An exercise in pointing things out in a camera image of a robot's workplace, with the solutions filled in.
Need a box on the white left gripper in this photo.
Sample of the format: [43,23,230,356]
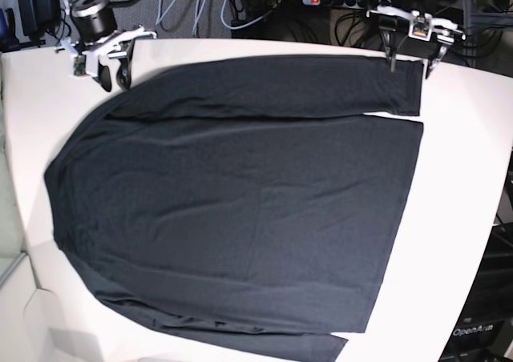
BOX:
[366,6,467,79]

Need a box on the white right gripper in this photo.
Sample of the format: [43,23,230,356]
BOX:
[55,26,157,92]

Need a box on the dark grey long-sleeve T-shirt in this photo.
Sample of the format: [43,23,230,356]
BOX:
[44,55,423,361]

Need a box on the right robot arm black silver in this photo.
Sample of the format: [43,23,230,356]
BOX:
[55,0,157,92]

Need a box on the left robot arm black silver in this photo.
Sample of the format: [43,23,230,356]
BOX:
[366,0,467,76]

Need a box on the black equipment on floor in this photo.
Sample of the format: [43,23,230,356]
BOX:
[18,0,62,40]

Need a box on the black OpenArm case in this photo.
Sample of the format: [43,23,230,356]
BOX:
[439,223,512,361]

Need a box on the white cable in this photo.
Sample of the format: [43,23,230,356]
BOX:
[154,0,209,34]

